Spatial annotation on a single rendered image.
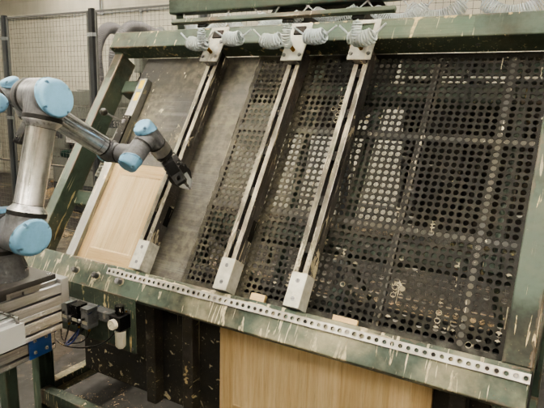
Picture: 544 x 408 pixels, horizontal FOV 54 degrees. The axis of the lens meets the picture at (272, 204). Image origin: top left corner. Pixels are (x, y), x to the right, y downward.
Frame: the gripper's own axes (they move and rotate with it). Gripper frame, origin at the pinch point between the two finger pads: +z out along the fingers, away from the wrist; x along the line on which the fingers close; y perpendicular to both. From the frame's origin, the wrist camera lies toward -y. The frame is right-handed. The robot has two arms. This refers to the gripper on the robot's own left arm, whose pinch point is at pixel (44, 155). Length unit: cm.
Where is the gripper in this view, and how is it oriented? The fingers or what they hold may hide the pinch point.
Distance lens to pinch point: 255.0
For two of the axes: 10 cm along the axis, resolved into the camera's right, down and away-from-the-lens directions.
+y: 4.7, -6.0, 6.5
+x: -8.6, -1.3, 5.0
